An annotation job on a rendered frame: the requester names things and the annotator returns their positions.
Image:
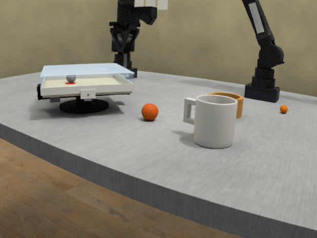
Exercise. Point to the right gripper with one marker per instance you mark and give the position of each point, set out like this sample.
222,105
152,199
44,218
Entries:
118,29

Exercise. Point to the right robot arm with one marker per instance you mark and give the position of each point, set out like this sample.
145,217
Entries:
132,14

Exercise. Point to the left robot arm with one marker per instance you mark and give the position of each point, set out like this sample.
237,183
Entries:
269,55

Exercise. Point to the white mug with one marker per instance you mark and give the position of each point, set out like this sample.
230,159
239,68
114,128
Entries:
214,123

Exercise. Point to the orange ball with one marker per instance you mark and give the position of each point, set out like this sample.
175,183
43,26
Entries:
150,111
283,109

